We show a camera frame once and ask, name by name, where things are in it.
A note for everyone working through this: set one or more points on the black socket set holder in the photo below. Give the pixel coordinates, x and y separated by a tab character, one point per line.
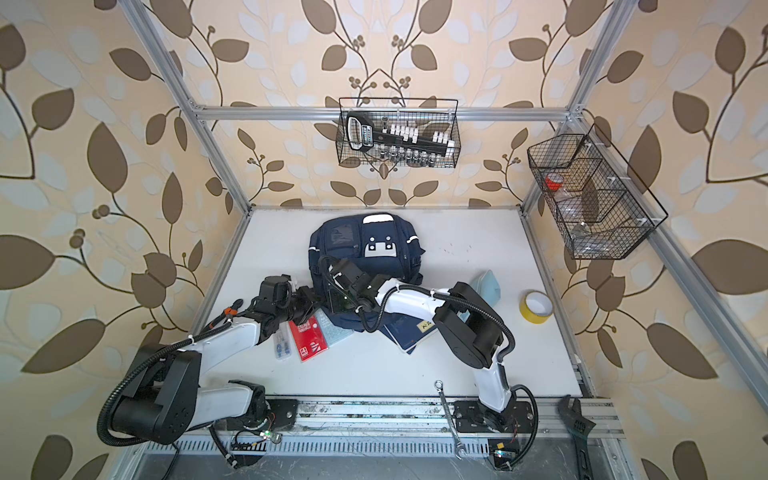
364	133

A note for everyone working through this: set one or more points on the black adjustable wrench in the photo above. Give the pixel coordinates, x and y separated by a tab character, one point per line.
579	428

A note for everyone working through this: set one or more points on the navy blue backpack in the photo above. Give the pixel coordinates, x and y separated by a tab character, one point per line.
381	243

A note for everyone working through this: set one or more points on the red packaged item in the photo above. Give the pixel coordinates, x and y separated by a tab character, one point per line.
308	338

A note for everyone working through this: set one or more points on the yellow tape roll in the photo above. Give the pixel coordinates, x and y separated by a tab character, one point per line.
536	307

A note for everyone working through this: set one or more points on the light blue pencil case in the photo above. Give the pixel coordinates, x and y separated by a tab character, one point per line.
488	287

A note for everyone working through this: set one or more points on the clear blister pack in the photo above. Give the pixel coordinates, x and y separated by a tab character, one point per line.
282	343

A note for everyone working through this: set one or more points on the red capped bottle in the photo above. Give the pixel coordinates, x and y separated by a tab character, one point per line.
553	182

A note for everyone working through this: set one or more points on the silver combination wrench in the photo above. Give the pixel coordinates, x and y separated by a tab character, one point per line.
459	447

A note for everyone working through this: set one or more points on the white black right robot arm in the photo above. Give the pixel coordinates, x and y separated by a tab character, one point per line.
475	334

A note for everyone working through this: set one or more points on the black wire basket back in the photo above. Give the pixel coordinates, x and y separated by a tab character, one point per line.
418	110

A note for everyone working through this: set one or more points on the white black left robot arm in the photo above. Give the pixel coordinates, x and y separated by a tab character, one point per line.
161	397

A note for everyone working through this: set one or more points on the black wire basket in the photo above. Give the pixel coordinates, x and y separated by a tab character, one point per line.
418	110
605	209

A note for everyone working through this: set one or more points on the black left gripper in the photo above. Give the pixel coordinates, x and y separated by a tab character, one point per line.
306	297

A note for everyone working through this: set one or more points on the navy blue book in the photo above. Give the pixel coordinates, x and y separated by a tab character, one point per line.
407	332

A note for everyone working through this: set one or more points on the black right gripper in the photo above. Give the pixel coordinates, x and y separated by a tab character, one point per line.
333	296

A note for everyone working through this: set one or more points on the black wire basket right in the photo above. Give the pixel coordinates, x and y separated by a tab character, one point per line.
605	209

